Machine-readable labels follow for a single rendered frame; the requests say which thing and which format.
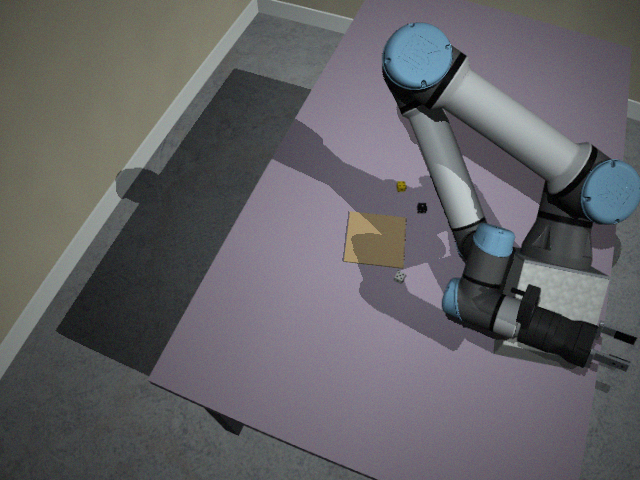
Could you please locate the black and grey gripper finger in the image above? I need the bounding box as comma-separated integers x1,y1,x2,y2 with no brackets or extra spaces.
594,321,638,345
584,348,630,372

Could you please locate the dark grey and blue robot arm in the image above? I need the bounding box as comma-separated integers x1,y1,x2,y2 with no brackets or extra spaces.
382,22,640,332

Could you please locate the white die with black pips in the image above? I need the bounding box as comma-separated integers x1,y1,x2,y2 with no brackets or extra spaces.
394,271,406,284

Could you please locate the tan flat mat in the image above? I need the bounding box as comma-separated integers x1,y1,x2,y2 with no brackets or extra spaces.
344,211,406,269

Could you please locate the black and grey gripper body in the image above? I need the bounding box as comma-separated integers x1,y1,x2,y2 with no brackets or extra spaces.
493,284,598,368

